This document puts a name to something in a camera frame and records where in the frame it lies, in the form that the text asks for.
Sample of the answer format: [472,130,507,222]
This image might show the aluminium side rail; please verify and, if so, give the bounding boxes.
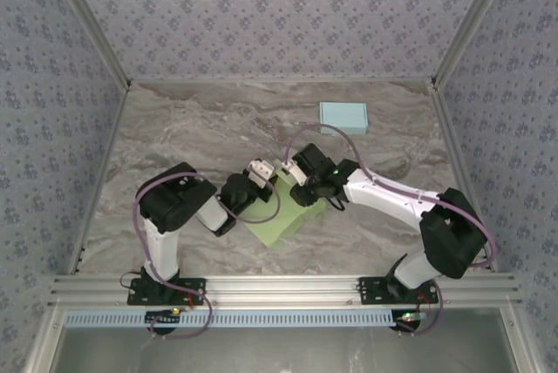
[67,80,132,276]

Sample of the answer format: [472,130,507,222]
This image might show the light green paper box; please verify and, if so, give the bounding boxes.
[239,158,329,250]

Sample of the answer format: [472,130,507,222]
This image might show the aluminium frame post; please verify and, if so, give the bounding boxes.
[43,0,132,89]
[431,0,522,86]

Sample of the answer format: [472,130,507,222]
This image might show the grey slotted cable duct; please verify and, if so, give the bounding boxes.
[64,309,405,329]

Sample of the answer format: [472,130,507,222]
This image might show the light blue paper box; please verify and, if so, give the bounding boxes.
[318,101,369,137]

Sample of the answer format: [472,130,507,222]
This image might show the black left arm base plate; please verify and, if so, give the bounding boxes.
[126,277,207,306]

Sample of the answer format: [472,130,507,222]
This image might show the shiny metal sheet panel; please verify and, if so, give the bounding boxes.
[54,324,518,373]

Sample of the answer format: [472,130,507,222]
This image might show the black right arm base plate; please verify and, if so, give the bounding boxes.
[357,276,439,306]

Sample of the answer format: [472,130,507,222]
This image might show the aluminium mounting rail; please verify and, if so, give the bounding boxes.
[47,275,522,308]

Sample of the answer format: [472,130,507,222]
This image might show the small black control board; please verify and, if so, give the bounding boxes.
[394,309,426,330]
[145,309,182,326]

